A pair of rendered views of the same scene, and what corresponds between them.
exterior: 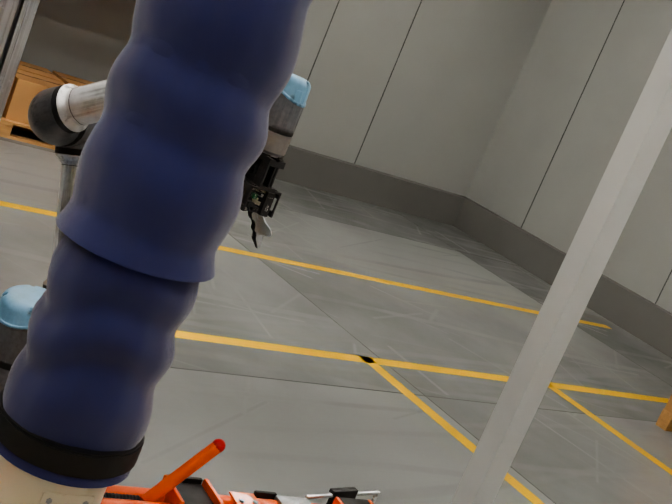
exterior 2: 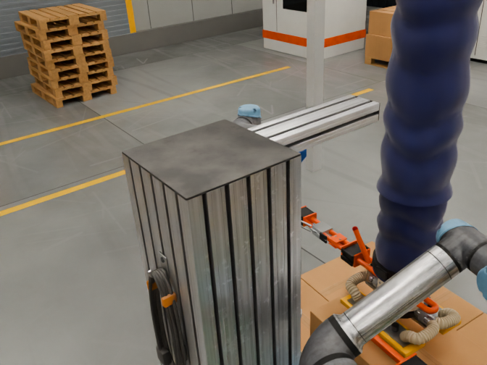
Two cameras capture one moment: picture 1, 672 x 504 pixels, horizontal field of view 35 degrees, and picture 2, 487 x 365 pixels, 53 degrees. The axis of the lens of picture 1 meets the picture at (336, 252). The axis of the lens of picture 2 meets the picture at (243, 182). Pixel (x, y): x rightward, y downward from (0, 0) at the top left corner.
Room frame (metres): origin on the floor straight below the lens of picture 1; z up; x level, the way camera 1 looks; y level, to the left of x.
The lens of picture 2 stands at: (1.89, 1.72, 2.41)
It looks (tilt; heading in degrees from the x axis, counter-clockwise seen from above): 28 degrees down; 276
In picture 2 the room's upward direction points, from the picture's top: 3 degrees counter-clockwise
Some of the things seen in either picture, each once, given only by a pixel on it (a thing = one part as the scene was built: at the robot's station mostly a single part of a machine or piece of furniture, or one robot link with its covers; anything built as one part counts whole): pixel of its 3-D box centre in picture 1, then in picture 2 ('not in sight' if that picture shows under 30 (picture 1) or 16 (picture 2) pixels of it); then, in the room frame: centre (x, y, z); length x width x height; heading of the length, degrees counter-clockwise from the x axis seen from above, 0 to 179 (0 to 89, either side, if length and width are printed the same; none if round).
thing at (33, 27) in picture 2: not in sight; (67, 53); (5.39, -6.05, 0.65); 1.29 x 1.10 x 1.30; 131
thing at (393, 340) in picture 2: not in sight; (380, 318); (1.54, 0.32, 1.08); 0.34 x 0.10 x 0.05; 125
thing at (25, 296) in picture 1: (25, 323); not in sight; (2.01, 0.53, 1.20); 0.13 x 0.12 x 0.14; 157
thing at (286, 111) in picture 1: (283, 102); (249, 122); (2.00, 0.20, 1.82); 0.09 x 0.08 x 0.11; 67
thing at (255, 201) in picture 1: (256, 181); not in sight; (2.00, 0.19, 1.66); 0.09 x 0.08 x 0.12; 41
